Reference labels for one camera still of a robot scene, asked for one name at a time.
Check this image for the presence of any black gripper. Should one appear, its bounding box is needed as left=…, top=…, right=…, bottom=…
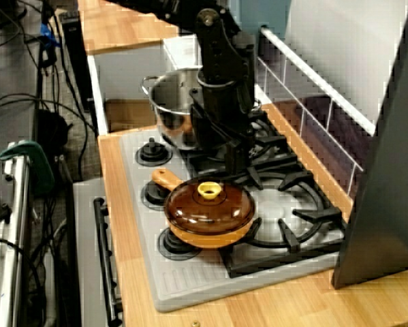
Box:
left=189, top=80, right=259, bottom=174

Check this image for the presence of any brown glass lid yellow knob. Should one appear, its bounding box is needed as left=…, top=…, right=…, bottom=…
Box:
left=163, top=180, right=257, bottom=236

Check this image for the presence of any orange toy frying pan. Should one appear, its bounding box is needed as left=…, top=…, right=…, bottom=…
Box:
left=151, top=168, right=257, bottom=251

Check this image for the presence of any black burner grate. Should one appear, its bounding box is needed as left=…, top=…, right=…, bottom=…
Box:
left=179, top=108, right=300, bottom=180
left=196, top=170, right=347, bottom=279

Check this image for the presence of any black stove knob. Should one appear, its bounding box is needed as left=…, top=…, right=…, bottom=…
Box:
left=157, top=227, right=204, bottom=262
left=135, top=137, right=174, bottom=168
left=140, top=180, right=172, bottom=212

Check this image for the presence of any stainless steel pot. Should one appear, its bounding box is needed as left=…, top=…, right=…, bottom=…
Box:
left=141, top=67, right=262, bottom=153

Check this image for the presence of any white sink basin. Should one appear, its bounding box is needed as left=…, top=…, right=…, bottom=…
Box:
left=87, top=33, right=269, bottom=137

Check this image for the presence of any dark tiled backsplash panel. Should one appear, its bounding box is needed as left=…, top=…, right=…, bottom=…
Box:
left=257, top=25, right=377, bottom=205

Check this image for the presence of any grey stove top panel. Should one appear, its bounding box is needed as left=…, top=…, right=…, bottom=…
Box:
left=118, top=129, right=347, bottom=313

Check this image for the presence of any blue-grey box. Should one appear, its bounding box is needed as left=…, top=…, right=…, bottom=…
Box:
left=229, top=0, right=289, bottom=42

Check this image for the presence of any dark grey hood panel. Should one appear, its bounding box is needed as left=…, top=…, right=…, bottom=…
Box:
left=331, top=0, right=408, bottom=290

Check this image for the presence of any black bag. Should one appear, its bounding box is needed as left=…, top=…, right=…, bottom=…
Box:
left=35, top=108, right=74, bottom=161

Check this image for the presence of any wooden kitchen countertop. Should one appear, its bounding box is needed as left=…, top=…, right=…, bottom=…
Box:
left=97, top=102, right=408, bottom=327

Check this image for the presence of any green clamp tool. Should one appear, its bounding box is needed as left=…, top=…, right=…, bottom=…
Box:
left=0, top=141, right=57, bottom=197

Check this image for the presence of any blue tape piece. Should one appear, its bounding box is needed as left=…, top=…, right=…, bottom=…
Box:
left=40, top=22, right=60, bottom=48

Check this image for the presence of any black oven door handle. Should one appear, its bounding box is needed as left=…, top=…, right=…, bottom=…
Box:
left=93, top=196, right=123, bottom=324

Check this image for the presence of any black upright post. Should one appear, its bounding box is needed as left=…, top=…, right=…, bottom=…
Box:
left=60, top=10, right=95, bottom=113

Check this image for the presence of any black cable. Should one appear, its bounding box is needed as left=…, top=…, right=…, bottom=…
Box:
left=0, top=93, right=99, bottom=136
left=0, top=236, right=44, bottom=327

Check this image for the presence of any aluminium frame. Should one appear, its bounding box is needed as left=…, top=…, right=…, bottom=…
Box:
left=0, top=142, right=33, bottom=327

